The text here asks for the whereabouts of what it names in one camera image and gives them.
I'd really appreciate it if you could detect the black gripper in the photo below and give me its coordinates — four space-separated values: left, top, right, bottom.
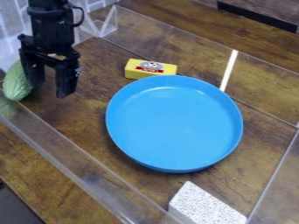
18 0 82 98

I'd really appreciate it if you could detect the green bumpy gourd toy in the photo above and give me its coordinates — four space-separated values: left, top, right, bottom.
3 60 34 102

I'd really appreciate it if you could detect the blue round tray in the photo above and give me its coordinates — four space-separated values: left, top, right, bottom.
106 75 243 173

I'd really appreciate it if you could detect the white sheer curtain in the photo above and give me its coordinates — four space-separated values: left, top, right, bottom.
0 0 31 71

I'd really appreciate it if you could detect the yellow rectangular block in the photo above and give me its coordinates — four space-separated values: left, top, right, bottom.
126 59 178 80

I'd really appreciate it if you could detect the white speckled foam block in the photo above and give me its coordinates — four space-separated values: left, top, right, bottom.
169 181 247 224

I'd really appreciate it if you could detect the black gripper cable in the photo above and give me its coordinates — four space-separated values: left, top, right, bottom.
67 2 87 28

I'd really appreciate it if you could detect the clear acrylic enclosure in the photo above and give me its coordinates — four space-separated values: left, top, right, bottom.
0 0 299 224

